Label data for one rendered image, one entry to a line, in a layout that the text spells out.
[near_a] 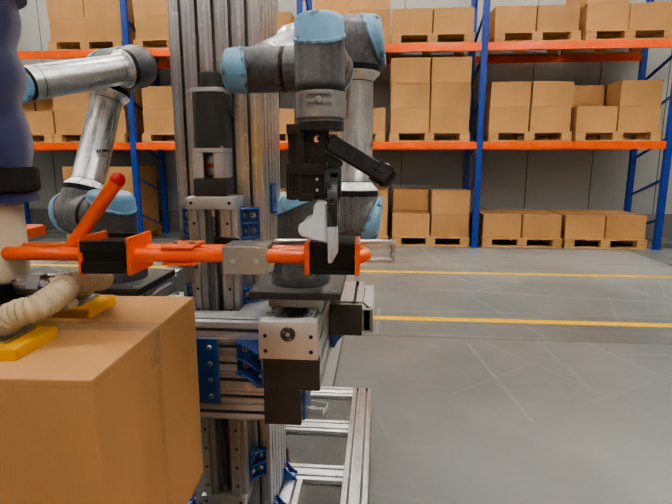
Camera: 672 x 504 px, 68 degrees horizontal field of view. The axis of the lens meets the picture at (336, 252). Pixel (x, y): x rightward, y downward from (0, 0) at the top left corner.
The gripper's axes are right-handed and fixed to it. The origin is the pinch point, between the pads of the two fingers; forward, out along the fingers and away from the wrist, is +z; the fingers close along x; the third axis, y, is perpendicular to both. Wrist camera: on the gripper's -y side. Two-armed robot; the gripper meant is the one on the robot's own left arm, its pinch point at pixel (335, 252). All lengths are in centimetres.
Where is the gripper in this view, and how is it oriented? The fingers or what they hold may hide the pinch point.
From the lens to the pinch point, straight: 78.7
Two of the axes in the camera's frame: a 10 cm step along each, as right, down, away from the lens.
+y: -10.0, 0.0, 0.4
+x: -0.4, 1.7, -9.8
